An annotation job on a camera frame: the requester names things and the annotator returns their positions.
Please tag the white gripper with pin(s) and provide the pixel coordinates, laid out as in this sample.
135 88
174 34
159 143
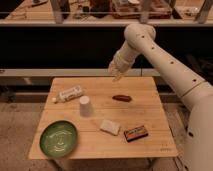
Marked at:
116 70

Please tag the white plastic bottle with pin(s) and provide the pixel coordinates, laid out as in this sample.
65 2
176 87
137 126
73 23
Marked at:
68 94

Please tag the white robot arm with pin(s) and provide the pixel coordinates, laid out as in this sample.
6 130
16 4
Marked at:
193 90

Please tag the green ceramic bowl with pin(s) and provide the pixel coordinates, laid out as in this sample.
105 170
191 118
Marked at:
58 139

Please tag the dark red sausage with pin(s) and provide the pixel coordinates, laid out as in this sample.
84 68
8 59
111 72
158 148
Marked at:
122 98

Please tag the white paper cup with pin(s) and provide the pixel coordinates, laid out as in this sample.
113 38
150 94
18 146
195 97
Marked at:
85 106

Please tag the beige sponge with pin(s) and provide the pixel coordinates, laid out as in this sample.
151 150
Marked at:
110 127

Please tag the wooden folding table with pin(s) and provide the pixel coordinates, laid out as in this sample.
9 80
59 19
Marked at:
108 151

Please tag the orange black small box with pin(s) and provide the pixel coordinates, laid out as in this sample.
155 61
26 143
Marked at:
136 133

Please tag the long workbench shelf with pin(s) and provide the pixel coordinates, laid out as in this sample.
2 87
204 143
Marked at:
21 12

